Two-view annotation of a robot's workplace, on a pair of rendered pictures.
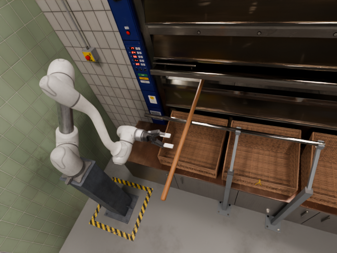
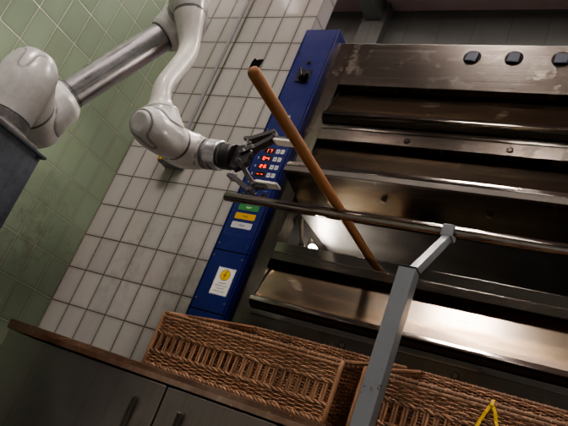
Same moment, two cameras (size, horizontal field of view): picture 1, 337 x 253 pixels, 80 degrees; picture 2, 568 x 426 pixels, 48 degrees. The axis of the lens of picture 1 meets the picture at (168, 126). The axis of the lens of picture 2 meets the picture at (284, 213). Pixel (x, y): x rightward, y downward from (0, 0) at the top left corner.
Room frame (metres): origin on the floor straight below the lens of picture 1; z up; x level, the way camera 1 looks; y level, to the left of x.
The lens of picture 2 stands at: (-0.79, -0.02, 0.46)
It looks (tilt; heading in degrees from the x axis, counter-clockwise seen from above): 21 degrees up; 359
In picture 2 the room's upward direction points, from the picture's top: 21 degrees clockwise
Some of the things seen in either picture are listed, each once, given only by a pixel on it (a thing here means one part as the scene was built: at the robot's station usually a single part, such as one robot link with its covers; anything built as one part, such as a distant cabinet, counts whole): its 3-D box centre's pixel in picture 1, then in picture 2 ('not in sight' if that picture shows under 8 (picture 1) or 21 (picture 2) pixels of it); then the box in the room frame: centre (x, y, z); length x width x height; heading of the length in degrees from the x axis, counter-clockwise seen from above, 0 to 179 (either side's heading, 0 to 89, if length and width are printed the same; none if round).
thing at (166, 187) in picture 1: (197, 94); (358, 240); (1.13, -0.29, 1.19); 1.71 x 0.03 x 0.03; 149
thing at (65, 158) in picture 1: (65, 158); (23, 85); (0.89, 0.79, 1.17); 0.18 x 0.16 x 0.22; 3
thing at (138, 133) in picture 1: (140, 135); (215, 155); (0.90, 0.21, 1.19); 0.09 x 0.06 x 0.09; 149
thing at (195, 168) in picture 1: (192, 142); (281, 365); (1.01, -0.18, 0.72); 0.56 x 0.49 x 0.28; 57
